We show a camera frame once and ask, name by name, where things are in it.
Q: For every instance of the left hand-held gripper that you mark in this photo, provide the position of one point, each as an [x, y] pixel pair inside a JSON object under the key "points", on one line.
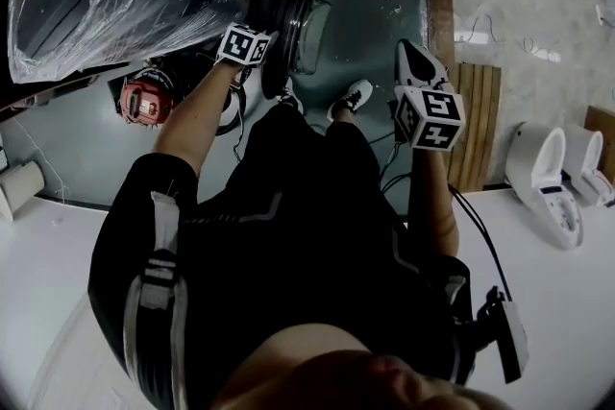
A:
{"points": [[245, 44]]}

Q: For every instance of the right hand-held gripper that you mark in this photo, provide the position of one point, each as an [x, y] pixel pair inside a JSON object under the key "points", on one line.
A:
{"points": [[432, 120]]}

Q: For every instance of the person's left forearm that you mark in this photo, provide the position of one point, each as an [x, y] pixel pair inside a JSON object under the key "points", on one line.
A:
{"points": [[192, 125]]}

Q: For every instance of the person's right forearm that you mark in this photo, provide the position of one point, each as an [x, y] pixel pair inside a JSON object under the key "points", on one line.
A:
{"points": [[432, 197]]}

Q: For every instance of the person's right white shoe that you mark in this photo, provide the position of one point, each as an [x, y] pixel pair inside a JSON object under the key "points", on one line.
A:
{"points": [[353, 97]]}

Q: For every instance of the wooden slat pallet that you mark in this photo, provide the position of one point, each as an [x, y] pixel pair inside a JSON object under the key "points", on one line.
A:
{"points": [[475, 125]]}

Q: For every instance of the brown cardboard box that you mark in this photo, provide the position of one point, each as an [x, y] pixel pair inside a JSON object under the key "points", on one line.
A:
{"points": [[600, 125]]}

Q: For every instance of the person's black clothing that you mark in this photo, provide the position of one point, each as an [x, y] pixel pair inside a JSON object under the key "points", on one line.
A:
{"points": [[288, 254]]}

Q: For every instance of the white roll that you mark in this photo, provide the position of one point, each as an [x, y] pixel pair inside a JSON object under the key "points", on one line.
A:
{"points": [[21, 187]]}

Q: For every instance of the person's face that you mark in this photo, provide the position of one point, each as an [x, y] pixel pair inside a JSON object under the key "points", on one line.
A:
{"points": [[360, 374]]}

